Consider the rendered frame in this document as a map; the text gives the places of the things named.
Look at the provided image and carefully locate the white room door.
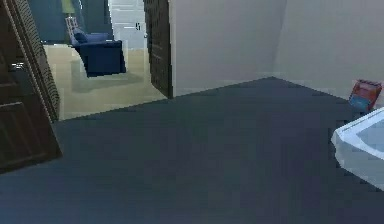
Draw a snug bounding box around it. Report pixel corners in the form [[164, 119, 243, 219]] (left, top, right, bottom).
[[108, 0, 148, 51]]

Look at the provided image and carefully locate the dark blue armchair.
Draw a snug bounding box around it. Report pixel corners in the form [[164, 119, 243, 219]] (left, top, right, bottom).
[[71, 28, 127, 78]]

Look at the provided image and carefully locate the red and blue box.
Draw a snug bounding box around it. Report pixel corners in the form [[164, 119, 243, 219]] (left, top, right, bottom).
[[348, 79, 383, 113]]

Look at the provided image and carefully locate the yellow-green floor lamp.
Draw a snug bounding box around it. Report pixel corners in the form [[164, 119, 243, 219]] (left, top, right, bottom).
[[60, 0, 77, 43]]

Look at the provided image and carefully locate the dark brown room door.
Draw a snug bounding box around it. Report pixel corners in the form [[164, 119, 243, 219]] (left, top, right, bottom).
[[0, 0, 64, 174]]

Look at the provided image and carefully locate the white lattice chair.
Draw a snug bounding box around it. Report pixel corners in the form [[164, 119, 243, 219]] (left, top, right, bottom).
[[64, 15, 80, 42]]

